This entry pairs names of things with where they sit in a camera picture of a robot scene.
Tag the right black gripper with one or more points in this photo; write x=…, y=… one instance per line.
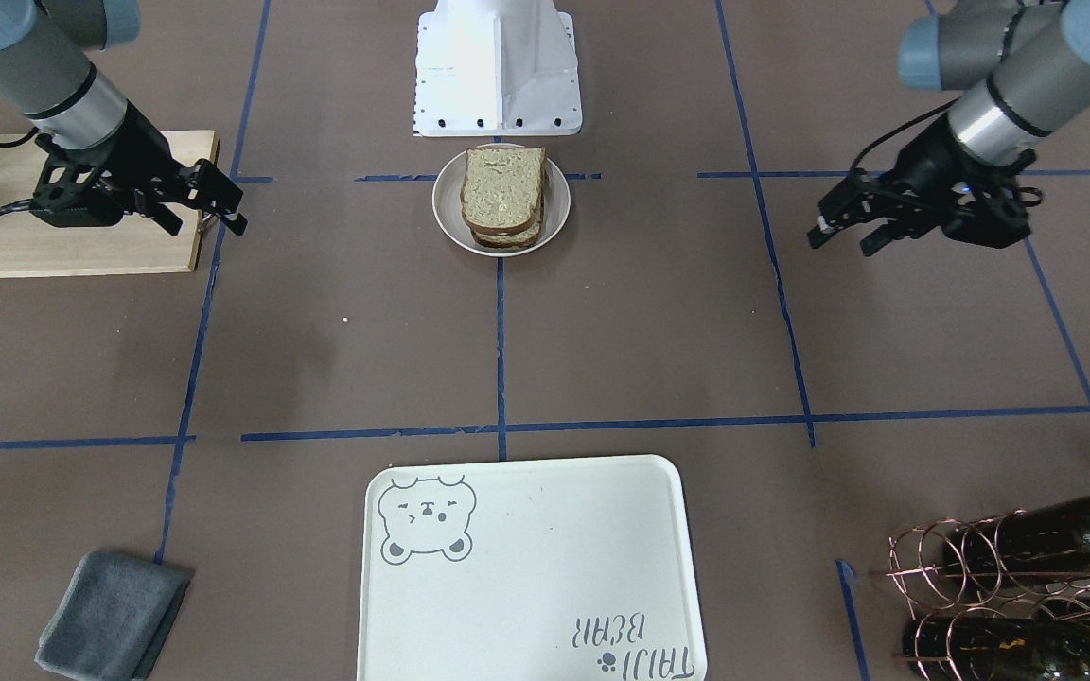
x=140, y=145

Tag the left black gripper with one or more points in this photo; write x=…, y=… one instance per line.
x=926, y=157

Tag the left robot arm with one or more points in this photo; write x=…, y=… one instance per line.
x=1021, y=71

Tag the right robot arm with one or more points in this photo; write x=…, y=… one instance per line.
x=46, y=75

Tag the cream bear tray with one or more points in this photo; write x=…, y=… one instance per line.
x=574, y=569

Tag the white round plate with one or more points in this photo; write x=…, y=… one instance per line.
x=448, y=211

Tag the dark wine bottle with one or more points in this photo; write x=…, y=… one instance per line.
x=976, y=645
x=1040, y=546

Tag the grey folded cloth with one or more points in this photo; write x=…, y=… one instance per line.
x=114, y=618

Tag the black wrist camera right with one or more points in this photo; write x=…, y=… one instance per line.
x=73, y=195

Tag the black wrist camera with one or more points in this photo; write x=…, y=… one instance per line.
x=73, y=195
x=995, y=216

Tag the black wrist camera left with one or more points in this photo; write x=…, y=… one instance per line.
x=995, y=216

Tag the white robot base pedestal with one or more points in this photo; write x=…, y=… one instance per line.
x=506, y=68

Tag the copper wire bottle rack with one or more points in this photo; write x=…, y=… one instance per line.
x=917, y=572

